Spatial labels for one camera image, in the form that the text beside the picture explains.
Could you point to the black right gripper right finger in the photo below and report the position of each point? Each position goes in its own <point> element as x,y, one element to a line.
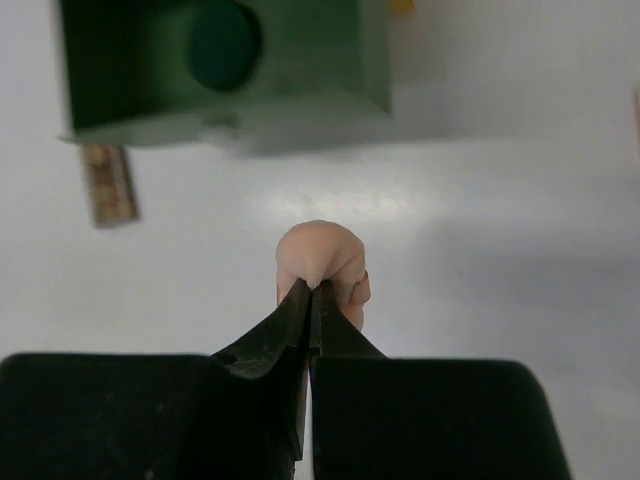
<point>375,417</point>

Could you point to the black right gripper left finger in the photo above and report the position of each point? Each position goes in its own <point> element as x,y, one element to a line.
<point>235,414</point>

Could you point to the peach round powder puff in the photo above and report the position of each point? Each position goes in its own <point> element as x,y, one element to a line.
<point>317,251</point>

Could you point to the green drawer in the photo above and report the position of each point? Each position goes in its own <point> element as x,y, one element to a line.
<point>160,73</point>

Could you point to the dark green round compact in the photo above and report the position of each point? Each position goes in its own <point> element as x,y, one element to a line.
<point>225,45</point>

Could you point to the yellow bottom drawer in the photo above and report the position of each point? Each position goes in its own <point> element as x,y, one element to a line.
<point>402,7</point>

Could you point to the brown eyeshadow palette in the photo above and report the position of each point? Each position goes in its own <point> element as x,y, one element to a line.
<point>110,185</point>

